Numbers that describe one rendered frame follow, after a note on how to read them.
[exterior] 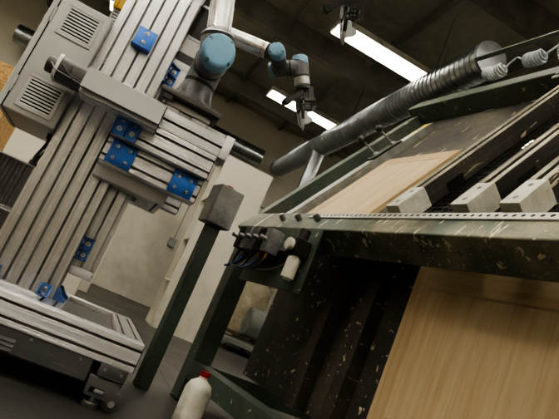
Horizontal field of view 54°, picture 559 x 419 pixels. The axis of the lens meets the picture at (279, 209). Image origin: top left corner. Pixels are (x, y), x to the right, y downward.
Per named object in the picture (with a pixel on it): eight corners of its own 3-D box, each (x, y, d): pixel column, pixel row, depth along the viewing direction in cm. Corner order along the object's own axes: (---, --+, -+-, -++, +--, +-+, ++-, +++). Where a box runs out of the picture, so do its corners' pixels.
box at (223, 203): (196, 219, 247) (213, 184, 251) (219, 230, 252) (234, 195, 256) (205, 219, 237) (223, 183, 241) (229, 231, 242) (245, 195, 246)
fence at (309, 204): (286, 223, 241) (282, 214, 240) (427, 130, 280) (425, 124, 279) (292, 223, 236) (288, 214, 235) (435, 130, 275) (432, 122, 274)
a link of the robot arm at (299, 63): (290, 59, 268) (308, 57, 267) (292, 81, 267) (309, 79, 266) (289, 53, 260) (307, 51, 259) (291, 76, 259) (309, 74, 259)
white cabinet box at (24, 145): (-15, 182, 628) (15, 128, 643) (34, 204, 642) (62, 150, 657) (-31, 171, 552) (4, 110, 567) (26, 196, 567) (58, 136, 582)
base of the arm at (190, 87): (171, 91, 189) (184, 66, 191) (166, 103, 203) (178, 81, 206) (210, 111, 193) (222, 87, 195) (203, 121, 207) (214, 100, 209)
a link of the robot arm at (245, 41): (197, 3, 256) (289, 41, 247) (202, 17, 267) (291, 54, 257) (185, 23, 254) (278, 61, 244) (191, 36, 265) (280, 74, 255)
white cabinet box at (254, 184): (145, 319, 629) (217, 163, 672) (190, 338, 643) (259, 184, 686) (149, 325, 572) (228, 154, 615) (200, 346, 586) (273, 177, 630)
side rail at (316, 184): (267, 233, 264) (257, 213, 262) (418, 135, 309) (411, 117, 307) (273, 233, 259) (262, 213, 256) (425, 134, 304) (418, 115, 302)
